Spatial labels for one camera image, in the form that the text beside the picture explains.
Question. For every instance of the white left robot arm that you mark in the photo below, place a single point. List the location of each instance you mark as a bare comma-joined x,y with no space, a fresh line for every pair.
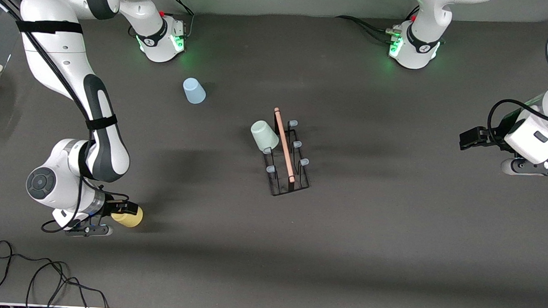
426,21

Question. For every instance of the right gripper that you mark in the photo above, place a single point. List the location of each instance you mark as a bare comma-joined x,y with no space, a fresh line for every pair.
110,208

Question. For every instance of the yellow plastic cup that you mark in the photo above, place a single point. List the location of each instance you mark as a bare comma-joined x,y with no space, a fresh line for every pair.
130,220

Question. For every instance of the dark grey table mat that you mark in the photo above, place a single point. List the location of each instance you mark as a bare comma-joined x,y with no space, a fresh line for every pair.
297,244

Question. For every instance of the light blue plastic cup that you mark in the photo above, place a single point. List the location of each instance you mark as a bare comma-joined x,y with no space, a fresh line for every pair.
194,92

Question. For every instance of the pale green plastic cup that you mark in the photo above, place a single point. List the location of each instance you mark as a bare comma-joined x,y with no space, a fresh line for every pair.
264,135

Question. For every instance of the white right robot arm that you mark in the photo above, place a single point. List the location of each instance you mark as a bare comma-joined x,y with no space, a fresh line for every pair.
49,53

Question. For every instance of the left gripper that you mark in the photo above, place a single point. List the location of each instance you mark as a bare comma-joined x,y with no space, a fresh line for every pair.
496,138

